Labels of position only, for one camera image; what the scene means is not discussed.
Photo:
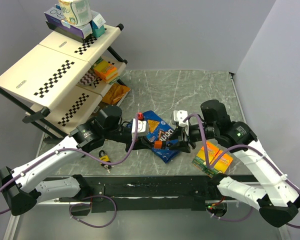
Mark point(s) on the left yellow sponge pack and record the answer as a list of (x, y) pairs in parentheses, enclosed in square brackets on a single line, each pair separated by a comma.
[(199, 160)]

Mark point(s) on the orange snack bag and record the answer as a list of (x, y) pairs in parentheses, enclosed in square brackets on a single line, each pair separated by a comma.
[(115, 94)]

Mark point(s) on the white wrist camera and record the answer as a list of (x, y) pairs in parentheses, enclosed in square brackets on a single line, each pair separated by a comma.
[(178, 118), (140, 126)]

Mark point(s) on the right yellow sponge pack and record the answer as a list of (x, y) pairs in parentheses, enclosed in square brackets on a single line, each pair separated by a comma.
[(222, 164)]

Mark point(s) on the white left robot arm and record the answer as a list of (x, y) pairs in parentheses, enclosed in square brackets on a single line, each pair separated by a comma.
[(25, 186)]

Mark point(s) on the yellow padlock keys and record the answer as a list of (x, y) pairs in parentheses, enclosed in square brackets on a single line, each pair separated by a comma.
[(107, 168)]

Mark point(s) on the yellow padlock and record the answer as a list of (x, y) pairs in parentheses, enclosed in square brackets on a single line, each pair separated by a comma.
[(103, 157)]

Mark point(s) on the yellow sponge pack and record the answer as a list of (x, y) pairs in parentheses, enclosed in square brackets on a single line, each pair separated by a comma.
[(222, 164), (199, 160)]

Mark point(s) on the orange sponge pack on shelf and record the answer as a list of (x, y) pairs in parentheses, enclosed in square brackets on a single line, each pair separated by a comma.
[(106, 71)]

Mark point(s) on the purple tissue box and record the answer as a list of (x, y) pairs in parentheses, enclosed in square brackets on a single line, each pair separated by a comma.
[(57, 22)]

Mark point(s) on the orange padlock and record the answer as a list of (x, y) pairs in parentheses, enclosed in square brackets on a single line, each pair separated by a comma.
[(159, 144)]

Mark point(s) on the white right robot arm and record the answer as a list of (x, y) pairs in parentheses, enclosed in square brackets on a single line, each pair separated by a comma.
[(276, 198)]

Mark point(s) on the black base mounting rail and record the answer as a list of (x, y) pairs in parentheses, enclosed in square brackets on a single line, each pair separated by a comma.
[(140, 193)]

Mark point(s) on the beige checkered shelf rack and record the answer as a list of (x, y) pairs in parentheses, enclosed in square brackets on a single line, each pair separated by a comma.
[(45, 81)]

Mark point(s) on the purple zigzag cloth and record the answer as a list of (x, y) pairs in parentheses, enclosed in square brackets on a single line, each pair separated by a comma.
[(88, 78)]

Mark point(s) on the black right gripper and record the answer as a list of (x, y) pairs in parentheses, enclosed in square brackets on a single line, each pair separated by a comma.
[(182, 145)]

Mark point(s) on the teal small box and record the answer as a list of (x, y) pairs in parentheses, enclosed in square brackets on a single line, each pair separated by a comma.
[(97, 25)]

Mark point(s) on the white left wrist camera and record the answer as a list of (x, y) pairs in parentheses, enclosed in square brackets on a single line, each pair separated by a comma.
[(140, 126)]

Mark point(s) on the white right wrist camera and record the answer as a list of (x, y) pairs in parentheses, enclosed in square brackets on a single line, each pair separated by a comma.
[(178, 118)]

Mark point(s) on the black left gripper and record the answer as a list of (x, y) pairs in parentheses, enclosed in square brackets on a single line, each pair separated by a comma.
[(142, 142)]

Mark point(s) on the blue Doritos chip bag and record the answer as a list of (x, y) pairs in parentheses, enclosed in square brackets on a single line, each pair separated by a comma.
[(159, 130)]

